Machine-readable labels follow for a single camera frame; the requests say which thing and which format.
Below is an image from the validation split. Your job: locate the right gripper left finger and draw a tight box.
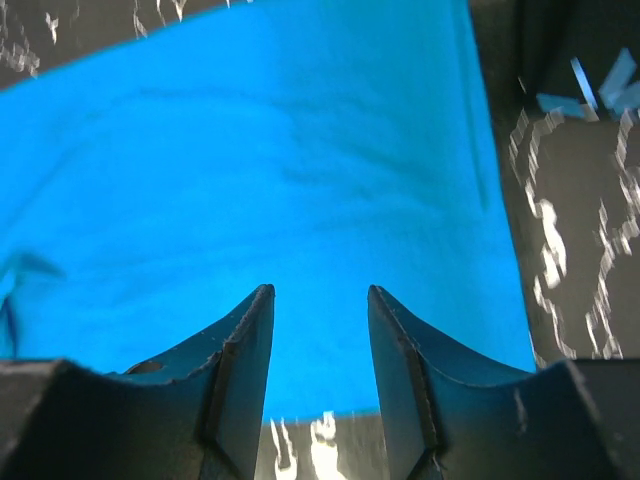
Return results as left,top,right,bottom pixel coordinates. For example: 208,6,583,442
1,285,275,479

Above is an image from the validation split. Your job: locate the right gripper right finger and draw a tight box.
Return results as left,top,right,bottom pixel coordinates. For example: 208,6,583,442
368,286,639,479

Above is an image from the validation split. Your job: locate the blue t-shirt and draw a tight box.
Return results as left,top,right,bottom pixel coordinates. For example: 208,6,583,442
1,1,535,418

